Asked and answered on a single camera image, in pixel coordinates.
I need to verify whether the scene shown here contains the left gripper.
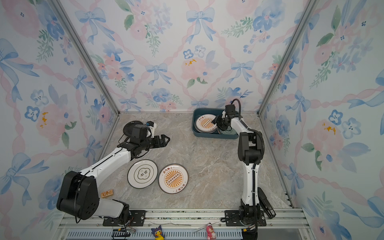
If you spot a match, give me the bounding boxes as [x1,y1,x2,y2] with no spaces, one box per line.
[141,134,170,152]

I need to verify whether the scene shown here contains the orange sunburst plate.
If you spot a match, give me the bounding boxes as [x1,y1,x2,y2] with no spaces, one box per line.
[158,164,189,195]
[194,114,218,134]

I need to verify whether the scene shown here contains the teal patterned small plate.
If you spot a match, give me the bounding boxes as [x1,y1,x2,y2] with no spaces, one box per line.
[219,127,237,136]

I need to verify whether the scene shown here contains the black round plate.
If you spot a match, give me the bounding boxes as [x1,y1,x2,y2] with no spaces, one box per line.
[123,121,147,138]

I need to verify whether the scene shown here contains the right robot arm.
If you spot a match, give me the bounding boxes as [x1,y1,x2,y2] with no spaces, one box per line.
[212,110,265,218]

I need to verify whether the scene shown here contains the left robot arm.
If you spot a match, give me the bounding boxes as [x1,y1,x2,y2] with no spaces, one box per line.
[57,122,171,225]

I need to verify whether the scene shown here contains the teal plastic bin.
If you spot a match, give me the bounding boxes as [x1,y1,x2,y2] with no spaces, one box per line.
[192,108,239,140]

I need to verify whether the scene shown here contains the white plate clover left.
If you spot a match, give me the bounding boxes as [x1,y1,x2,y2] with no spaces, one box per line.
[127,160,158,189]

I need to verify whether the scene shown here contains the small wooden block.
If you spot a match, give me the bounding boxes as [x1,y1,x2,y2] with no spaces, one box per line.
[101,189,114,199]

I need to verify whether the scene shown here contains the purple yellow toy figure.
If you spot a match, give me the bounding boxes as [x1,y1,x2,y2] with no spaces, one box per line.
[151,225,165,240]

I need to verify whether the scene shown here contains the pink toy figure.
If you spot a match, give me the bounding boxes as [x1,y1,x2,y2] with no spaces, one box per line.
[206,223,217,240]

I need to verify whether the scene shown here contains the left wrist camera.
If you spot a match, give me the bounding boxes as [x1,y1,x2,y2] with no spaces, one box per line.
[145,121,157,138]

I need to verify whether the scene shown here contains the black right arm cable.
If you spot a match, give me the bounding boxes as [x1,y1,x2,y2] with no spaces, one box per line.
[230,98,265,211]

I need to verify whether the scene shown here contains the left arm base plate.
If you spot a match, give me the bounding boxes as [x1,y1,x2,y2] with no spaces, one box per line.
[103,210,147,227]

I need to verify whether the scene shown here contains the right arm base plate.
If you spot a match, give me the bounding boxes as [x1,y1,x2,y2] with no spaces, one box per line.
[221,210,267,227]

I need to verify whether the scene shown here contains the aluminium front rail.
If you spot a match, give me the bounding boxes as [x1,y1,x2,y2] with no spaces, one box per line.
[53,208,315,240]

